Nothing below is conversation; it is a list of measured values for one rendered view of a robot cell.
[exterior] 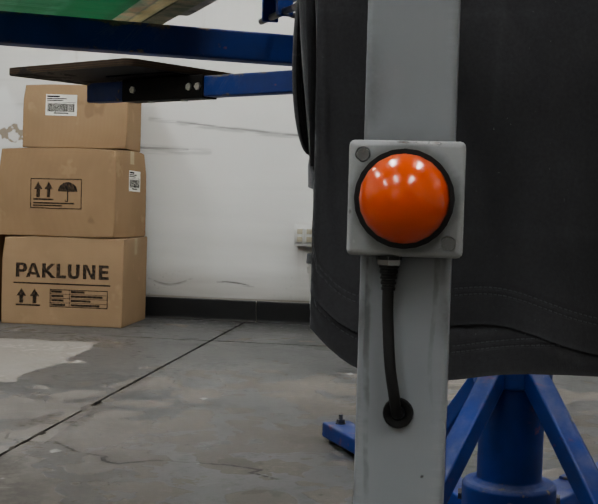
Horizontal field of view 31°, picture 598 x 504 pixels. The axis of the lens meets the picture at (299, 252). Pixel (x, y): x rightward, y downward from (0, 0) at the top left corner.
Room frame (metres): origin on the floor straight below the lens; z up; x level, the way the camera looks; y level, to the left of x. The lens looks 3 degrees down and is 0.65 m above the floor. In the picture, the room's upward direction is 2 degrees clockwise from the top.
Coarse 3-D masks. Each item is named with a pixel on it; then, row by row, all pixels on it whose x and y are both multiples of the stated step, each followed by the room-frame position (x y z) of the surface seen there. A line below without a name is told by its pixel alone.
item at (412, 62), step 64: (384, 0) 0.48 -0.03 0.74; (448, 0) 0.47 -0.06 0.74; (384, 64) 0.48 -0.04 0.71; (448, 64) 0.47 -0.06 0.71; (384, 128) 0.48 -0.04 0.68; (448, 128) 0.47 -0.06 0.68; (448, 256) 0.46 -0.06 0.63; (448, 320) 0.48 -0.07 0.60; (384, 384) 0.48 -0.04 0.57; (384, 448) 0.48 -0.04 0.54
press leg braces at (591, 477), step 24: (480, 384) 1.99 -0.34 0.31; (528, 384) 1.99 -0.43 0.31; (552, 384) 1.98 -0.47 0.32; (456, 408) 2.24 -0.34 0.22; (480, 408) 1.95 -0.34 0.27; (552, 408) 1.94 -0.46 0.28; (456, 432) 1.93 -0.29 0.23; (480, 432) 1.95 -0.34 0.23; (552, 432) 1.92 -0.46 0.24; (576, 432) 1.91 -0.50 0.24; (456, 456) 1.89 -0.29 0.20; (576, 456) 1.87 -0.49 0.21; (456, 480) 1.88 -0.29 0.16; (576, 480) 1.85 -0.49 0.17
